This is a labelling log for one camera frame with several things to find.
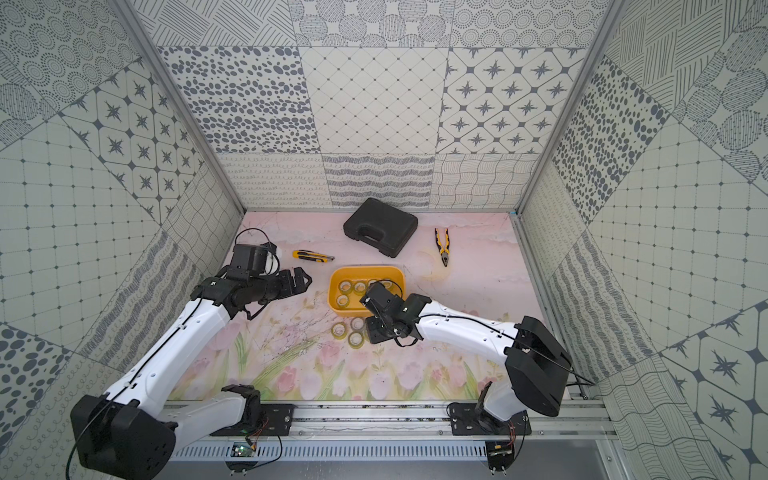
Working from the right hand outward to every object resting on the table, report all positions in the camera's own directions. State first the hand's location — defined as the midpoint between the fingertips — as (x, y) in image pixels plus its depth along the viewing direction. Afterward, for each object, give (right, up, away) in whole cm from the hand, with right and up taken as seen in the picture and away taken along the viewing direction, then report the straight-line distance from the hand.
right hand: (379, 331), depth 81 cm
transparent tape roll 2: (-8, +9, +17) cm, 21 cm away
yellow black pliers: (+22, +21, +27) cm, 41 cm away
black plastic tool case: (0, +30, +27) cm, 40 cm away
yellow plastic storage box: (-9, +14, +18) cm, 24 cm away
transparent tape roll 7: (-7, -5, +7) cm, 11 cm away
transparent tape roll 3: (-4, +11, +18) cm, 21 cm away
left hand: (-23, +15, -1) cm, 27 cm away
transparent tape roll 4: (-13, +5, +14) cm, 20 cm away
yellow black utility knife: (-25, +19, +24) cm, 40 cm away
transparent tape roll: (-12, +9, +17) cm, 23 cm away
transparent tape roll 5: (-13, -2, +8) cm, 15 cm away
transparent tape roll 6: (-7, -1, +10) cm, 12 cm away
